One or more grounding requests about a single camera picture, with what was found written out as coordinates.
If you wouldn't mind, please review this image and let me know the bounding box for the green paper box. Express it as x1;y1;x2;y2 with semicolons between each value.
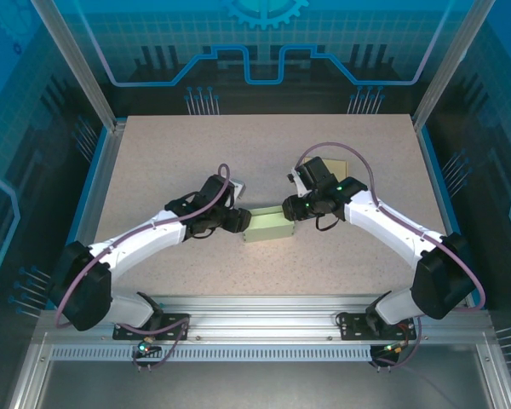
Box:
242;204;298;245

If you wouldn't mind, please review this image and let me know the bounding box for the small connector with green light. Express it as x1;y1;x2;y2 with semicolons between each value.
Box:
372;340;412;359
135;336;163;357

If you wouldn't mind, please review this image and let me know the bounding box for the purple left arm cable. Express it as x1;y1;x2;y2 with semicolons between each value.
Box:
54;163;233;372

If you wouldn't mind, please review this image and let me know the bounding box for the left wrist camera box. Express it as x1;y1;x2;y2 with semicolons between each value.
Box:
229;176;247;201

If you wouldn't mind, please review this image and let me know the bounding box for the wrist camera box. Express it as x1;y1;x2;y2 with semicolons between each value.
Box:
229;176;247;201
287;155;336;199

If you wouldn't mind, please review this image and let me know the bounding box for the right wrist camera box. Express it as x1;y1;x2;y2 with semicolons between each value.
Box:
287;155;336;199

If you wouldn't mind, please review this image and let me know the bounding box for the aluminium mounting rail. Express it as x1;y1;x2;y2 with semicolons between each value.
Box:
32;293;493;346

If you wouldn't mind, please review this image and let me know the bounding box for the blue and aluminium side rail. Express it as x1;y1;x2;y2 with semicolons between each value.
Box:
45;121;127;311
412;123;486;311

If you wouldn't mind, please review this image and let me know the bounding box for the slotted aluminium cable duct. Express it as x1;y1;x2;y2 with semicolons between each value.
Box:
49;344;375;363

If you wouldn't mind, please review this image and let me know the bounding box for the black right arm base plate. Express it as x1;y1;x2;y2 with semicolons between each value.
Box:
337;312;418;342

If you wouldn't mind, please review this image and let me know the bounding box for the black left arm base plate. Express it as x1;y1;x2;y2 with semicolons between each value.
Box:
112;313;192;342

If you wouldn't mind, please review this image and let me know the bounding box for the aluminium corner post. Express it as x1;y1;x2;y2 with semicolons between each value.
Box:
411;0;499;133
28;0;129;133

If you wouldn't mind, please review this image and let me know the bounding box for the aluminium lower frame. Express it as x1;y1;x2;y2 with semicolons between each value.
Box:
8;331;511;409

